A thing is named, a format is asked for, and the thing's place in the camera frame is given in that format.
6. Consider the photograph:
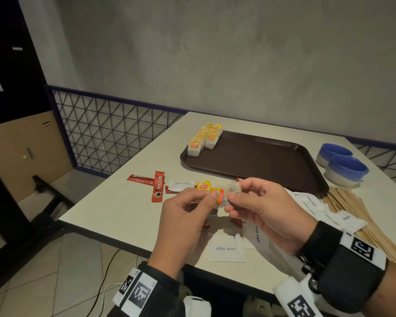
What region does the person's right hand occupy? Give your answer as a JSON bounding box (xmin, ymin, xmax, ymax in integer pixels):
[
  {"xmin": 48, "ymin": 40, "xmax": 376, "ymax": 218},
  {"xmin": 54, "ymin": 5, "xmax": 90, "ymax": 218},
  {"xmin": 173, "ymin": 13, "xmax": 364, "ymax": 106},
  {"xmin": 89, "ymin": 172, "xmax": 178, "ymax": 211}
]
[{"xmin": 224, "ymin": 177, "xmax": 319, "ymax": 254}]

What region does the black side table frame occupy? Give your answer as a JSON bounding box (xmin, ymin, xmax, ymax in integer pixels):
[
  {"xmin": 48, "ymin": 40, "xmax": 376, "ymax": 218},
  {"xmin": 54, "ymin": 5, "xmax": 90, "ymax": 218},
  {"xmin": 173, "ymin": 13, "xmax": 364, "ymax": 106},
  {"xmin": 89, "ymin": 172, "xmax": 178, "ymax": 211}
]
[{"xmin": 0, "ymin": 158, "xmax": 75, "ymax": 294}]

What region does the pile of white sugar packets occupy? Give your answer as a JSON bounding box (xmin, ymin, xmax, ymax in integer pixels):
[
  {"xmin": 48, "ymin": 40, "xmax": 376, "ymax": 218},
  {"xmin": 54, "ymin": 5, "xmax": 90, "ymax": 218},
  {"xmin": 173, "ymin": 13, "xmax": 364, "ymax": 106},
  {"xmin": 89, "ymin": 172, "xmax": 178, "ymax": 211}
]
[{"xmin": 166, "ymin": 181, "xmax": 369, "ymax": 263}]

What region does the black wrist band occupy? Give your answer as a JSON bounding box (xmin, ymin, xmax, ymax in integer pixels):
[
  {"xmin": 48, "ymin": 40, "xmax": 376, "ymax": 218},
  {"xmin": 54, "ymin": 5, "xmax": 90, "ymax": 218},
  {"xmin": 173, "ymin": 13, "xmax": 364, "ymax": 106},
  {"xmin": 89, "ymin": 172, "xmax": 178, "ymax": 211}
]
[
  {"xmin": 107, "ymin": 262, "xmax": 185, "ymax": 317},
  {"xmin": 295, "ymin": 221, "xmax": 387, "ymax": 314}
]

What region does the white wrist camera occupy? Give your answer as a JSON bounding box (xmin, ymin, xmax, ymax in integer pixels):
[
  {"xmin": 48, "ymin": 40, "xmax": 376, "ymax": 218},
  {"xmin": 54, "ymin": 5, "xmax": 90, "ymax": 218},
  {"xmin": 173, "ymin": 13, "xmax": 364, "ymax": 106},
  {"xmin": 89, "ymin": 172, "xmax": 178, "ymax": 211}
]
[
  {"xmin": 273, "ymin": 276, "xmax": 324, "ymax": 317},
  {"xmin": 183, "ymin": 295, "xmax": 212, "ymax": 317}
]

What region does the white cable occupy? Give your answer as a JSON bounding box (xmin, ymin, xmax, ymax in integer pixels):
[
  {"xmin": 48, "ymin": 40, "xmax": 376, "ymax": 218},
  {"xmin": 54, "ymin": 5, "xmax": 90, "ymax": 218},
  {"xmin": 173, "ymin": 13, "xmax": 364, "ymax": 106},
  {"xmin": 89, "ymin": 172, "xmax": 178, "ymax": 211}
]
[{"xmin": 100, "ymin": 255, "xmax": 143, "ymax": 307}]

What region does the person's gray sneaker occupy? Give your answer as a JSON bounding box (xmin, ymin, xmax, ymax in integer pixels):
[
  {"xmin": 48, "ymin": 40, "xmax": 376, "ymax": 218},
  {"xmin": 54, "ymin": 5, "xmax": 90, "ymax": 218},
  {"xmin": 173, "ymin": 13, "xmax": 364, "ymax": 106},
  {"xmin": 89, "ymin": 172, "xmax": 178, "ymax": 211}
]
[{"xmin": 244, "ymin": 297, "xmax": 271, "ymax": 317}]

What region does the dark blue metal locker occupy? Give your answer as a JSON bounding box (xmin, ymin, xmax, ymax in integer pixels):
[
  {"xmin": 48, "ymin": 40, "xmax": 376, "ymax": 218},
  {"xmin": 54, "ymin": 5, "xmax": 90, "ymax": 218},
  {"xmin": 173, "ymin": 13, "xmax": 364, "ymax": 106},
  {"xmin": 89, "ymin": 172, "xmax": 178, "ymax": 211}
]
[{"xmin": 0, "ymin": 0, "xmax": 52, "ymax": 126}]

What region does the row of tea bags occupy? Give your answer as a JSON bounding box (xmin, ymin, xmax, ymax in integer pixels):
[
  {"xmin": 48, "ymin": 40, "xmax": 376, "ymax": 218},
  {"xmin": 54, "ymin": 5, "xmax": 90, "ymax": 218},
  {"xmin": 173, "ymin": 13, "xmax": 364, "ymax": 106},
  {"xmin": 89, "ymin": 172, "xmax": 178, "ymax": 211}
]
[{"xmin": 187, "ymin": 123, "xmax": 208, "ymax": 158}]

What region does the pile of red coffee sticks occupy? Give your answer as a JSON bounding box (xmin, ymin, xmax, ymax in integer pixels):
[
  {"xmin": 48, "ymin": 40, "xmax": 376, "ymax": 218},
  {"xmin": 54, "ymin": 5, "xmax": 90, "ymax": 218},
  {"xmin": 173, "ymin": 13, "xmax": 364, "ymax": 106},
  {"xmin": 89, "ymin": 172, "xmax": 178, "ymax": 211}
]
[{"xmin": 127, "ymin": 170, "xmax": 244, "ymax": 228}]

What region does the black left wrist band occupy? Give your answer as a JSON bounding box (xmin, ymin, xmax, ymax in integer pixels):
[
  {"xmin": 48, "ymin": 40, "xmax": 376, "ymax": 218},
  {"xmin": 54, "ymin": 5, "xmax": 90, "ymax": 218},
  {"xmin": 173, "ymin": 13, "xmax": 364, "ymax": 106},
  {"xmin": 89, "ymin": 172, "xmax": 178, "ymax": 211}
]
[{"xmin": 107, "ymin": 262, "xmax": 185, "ymax": 317}]

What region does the black cable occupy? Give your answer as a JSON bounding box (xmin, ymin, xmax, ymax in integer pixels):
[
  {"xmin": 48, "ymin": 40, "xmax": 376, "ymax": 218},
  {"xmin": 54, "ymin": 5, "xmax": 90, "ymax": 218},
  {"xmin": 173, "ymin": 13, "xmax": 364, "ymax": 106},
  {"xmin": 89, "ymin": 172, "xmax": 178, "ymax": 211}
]
[{"xmin": 95, "ymin": 249, "xmax": 121, "ymax": 317}]

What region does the dark brown tray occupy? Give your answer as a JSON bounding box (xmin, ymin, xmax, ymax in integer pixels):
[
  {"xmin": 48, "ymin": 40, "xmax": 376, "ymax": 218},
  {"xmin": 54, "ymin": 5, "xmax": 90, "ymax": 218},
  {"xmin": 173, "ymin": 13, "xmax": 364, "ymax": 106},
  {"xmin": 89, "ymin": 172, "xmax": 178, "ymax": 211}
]
[{"xmin": 180, "ymin": 130, "xmax": 330, "ymax": 199}]

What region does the blue and white mug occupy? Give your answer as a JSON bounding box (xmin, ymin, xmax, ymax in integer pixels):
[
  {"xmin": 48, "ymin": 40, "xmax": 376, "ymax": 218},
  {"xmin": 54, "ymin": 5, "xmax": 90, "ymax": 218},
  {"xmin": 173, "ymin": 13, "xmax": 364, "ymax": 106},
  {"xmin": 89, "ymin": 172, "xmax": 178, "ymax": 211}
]
[
  {"xmin": 316, "ymin": 143, "xmax": 353, "ymax": 168},
  {"xmin": 324, "ymin": 155, "xmax": 370, "ymax": 188}
]

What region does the person's right forearm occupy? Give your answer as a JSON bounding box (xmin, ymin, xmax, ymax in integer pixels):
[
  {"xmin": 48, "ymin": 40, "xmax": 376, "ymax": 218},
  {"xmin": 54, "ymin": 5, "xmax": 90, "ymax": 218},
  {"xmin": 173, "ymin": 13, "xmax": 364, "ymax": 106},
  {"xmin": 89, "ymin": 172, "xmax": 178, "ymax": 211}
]
[{"xmin": 366, "ymin": 260, "xmax": 396, "ymax": 317}]

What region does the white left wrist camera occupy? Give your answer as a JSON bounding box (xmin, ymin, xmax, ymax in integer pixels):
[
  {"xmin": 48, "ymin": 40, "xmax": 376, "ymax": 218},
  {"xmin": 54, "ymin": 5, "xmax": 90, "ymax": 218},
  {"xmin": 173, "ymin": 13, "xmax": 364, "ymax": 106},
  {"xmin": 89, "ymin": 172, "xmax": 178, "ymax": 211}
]
[{"xmin": 183, "ymin": 295, "xmax": 212, "ymax": 317}]

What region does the black right wrist band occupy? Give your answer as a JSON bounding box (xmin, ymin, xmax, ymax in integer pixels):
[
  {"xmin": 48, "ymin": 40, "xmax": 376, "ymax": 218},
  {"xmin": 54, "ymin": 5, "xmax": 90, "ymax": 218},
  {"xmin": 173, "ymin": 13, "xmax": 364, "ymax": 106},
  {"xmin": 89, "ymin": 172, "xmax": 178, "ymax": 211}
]
[{"xmin": 295, "ymin": 221, "xmax": 387, "ymax": 314}]

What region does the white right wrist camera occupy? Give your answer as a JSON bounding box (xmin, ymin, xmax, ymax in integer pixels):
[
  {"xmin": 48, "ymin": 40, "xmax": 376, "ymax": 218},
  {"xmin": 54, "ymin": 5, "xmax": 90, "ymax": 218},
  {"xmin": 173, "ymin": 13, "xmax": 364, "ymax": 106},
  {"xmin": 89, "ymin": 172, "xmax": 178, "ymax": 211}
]
[{"xmin": 273, "ymin": 276, "xmax": 324, "ymax": 317}]

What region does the person's left hand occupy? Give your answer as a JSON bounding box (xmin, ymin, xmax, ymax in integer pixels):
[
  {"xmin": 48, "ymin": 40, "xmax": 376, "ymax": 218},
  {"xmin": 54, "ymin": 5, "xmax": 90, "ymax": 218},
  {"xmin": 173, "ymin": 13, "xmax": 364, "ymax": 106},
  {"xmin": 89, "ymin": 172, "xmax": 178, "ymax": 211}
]
[{"xmin": 147, "ymin": 188, "xmax": 220, "ymax": 280}]

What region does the light wooden cabinet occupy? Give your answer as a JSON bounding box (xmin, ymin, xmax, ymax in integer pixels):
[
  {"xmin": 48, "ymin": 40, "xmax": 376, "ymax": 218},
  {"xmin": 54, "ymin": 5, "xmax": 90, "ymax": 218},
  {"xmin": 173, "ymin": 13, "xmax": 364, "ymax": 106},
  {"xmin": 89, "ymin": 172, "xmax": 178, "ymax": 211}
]
[{"xmin": 0, "ymin": 111, "xmax": 73, "ymax": 203}]

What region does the pile of wooden stir sticks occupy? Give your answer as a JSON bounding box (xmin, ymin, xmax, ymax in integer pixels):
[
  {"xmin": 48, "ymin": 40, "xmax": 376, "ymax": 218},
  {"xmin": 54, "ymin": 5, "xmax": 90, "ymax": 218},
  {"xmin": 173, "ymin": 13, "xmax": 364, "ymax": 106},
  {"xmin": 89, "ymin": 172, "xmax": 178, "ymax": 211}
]
[{"xmin": 320, "ymin": 186, "xmax": 396, "ymax": 268}]

